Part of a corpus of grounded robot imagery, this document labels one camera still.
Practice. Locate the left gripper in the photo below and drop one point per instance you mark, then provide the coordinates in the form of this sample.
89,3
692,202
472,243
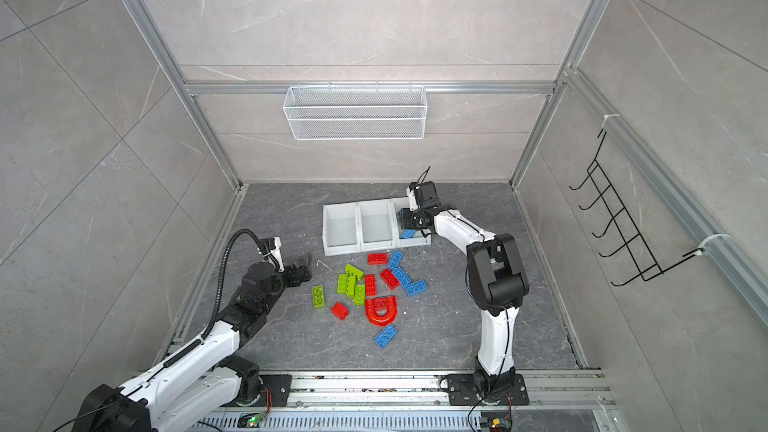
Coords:
296,279

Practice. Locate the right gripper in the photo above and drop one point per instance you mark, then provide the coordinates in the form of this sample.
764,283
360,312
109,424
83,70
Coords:
405,219

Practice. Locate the white three-compartment bin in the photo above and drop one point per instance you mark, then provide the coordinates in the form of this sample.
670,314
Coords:
366,226

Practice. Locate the blue lego brick front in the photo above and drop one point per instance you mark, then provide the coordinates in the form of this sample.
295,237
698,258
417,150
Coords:
385,336

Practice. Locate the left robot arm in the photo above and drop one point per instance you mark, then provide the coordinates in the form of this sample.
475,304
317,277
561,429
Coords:
204,374

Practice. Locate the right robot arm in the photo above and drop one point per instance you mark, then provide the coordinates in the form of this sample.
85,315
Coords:
495,279

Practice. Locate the red lego brick top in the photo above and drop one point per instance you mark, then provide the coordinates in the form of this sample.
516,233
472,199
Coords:
377,258

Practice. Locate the green lego brick cluster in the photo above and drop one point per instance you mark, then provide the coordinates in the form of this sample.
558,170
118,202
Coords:
351,284

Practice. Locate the red small lego brick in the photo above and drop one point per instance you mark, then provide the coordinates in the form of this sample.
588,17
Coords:
340,311

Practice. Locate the red lego brick angled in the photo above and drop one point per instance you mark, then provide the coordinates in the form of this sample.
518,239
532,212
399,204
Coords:
390,279

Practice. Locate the red lego brick middle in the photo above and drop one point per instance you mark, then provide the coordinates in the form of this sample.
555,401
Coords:
370,285

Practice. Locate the red arch lego piece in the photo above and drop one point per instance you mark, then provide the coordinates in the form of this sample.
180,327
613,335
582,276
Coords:
381,311

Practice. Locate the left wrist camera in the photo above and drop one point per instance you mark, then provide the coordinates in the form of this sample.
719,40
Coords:
270,249

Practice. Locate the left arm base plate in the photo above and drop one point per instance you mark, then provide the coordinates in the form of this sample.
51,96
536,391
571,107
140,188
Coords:
264,390

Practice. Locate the white wire mesh basket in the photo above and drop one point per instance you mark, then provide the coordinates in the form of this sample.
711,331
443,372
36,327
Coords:
364,112

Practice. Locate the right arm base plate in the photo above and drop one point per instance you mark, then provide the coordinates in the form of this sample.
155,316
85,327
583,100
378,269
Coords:
469,389

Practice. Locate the aluminium rail frame front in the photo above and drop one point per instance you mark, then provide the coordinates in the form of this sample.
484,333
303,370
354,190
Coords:
371,390

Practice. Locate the black wire hook rack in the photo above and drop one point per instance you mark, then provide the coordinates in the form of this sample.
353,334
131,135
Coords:
621,222

